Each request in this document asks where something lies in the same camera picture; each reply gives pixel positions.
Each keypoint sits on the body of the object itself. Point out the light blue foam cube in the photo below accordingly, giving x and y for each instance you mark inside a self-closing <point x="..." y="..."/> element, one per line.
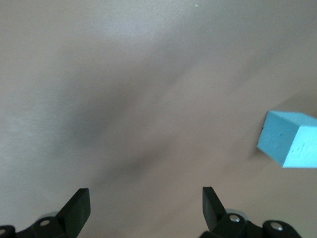
<point x="280" y="138"/>

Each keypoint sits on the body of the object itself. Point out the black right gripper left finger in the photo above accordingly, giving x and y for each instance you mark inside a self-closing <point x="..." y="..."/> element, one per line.
<point x="74" y="208"/>

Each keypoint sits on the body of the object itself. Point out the large table cover sheet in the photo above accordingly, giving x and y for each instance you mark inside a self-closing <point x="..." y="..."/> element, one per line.
<point x="99" y="62"/>

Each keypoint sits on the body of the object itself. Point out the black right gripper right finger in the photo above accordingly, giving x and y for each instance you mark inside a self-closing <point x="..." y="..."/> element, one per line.
<point x="213" y="210"/>

